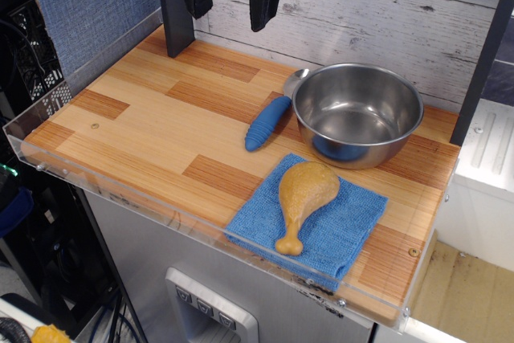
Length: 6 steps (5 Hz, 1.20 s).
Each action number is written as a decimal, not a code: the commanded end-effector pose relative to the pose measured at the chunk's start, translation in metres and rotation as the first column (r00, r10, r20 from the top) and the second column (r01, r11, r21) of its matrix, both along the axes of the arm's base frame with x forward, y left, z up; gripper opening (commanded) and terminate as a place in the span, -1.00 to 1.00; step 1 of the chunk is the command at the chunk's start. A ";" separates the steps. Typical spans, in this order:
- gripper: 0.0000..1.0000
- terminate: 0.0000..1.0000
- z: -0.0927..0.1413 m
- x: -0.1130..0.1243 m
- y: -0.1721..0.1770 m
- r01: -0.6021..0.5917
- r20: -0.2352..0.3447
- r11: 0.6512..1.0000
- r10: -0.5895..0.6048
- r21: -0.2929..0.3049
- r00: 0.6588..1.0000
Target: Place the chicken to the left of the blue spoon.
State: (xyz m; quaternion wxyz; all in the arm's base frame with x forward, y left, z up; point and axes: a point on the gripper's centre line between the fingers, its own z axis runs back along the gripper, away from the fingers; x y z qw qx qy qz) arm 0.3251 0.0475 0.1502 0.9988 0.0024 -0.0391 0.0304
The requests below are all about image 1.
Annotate blue fabric panel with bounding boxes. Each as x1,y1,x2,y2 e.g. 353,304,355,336
36,0,161,77

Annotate clear acrylic table guard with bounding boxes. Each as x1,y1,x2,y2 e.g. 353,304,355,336
5,28,458,327

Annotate blue microfiber cloth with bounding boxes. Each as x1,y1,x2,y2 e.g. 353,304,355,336
226,153,388,292

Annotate black post at right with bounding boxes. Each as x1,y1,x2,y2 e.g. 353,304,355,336
450,0,513,146

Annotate yellow toy drumstick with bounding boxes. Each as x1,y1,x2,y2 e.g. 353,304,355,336
275,161,341,256

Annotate stainless steel cabinet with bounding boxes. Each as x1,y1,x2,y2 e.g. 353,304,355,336
84,192,376,342

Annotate white metal frame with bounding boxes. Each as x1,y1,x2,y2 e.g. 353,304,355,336
434,99,513,271

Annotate blue handled metal spoon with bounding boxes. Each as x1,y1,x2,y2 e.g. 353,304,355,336
244,68,310,152

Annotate stainless steel bowl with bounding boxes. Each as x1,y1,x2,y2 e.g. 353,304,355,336
292,63,424,169

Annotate dark grey vertical post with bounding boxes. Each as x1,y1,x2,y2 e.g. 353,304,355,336
160,0,195,58

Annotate yellow object bottom left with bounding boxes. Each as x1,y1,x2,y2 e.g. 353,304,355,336
31,325,71,343

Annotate black plastic crate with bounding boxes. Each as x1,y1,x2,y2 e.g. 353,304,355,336
1,0,63,101

